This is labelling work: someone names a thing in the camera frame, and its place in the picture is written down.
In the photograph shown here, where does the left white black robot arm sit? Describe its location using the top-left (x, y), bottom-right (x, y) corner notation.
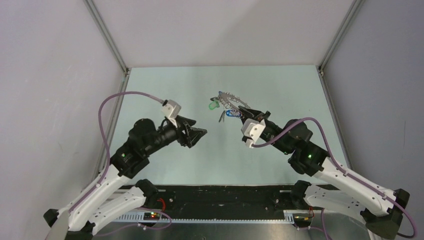
top-left (43, 115), bottom-right (208, 240)

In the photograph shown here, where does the right small circuit board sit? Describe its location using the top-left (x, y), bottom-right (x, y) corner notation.
top-left (293, 215), bottom-right (313, 223)

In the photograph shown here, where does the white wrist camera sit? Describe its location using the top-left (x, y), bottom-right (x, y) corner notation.
top-left (161, 99), bottom-right (182, 119)
top-left (241, 118), bottom-right (266, 149)

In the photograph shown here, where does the large metal keyring with keys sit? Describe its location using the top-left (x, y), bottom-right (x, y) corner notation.
top-left (208, 91), bottom-right (250, 123)

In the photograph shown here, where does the aluminium frame post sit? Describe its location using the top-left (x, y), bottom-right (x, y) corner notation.
top-left (83, 0), bottom-right (129, 76)
top-left (317, 0), bottom-right (365, 76)

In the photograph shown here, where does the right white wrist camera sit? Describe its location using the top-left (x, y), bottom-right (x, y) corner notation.
top-left (241, 118), bottom-right (266, 149)

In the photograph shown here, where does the small circuit board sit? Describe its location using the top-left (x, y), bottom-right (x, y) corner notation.
top-left (143, 212), bottom-right (161, 221)
top-left (293, 215), bottom-right (313, 223)

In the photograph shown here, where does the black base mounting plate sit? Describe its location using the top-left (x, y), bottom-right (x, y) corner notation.
top-left (143, 185), bottom-right (310, 221)

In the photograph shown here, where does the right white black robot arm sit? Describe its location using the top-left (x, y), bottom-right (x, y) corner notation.
top-left (238, 106), bottom-right (410, 240)

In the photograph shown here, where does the left aluminium frame post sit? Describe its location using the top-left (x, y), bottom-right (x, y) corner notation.
top-left (83, 0), bottom-right (129, 76)

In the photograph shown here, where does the grey slotted cable duct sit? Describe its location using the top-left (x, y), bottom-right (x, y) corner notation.
top-left (112, 211), bottom-right (295, 224)

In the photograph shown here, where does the right aluminium frame post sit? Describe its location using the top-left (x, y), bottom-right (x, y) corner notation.
top-left (317, 0), bottom-right (365, 76)

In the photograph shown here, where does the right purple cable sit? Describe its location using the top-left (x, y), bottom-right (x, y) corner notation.
top-left (251, 117), bottom-right (419, 239)

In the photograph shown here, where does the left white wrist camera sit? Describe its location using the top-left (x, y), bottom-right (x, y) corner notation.
top-left (161, 99), bottom-right (182, 119)

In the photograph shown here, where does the left small circuit board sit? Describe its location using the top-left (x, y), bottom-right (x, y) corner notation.
top-left (143, 212), bottom-right (161, 221)

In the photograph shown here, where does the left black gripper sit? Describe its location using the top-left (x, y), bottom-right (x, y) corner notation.
top-left (143, 114), bottom-right (207, 156)

